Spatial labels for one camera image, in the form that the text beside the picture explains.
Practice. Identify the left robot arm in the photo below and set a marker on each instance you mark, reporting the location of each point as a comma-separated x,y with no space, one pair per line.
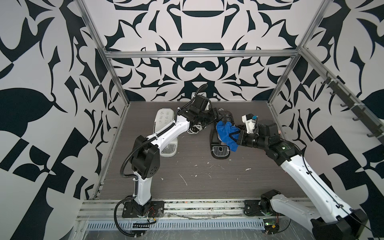
144,160

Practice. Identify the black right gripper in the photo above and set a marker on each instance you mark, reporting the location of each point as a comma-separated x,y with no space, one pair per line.
241,137

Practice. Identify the blue cleaning cloth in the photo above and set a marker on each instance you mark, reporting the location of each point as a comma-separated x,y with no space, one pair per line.
228,134

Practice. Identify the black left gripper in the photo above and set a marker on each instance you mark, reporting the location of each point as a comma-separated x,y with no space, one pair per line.
214,116

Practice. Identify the black coffee machine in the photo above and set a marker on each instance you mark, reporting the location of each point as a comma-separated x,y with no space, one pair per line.
220,150

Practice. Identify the wall hook rail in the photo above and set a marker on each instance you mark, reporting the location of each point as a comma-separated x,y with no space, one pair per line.
361,111

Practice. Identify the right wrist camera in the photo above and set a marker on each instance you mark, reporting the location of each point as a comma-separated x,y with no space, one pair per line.
251,123

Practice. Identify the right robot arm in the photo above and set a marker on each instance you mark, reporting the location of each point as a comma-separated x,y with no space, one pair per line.
332,218

